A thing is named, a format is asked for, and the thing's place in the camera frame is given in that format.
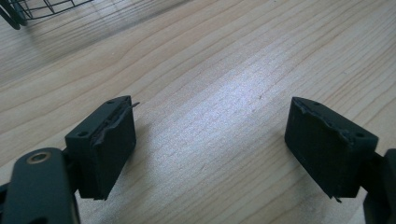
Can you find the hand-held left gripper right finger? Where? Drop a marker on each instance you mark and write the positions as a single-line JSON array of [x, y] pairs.
[[327, 149]]

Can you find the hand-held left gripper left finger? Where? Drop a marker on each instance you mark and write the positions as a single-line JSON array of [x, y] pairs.
[[102, 149]]

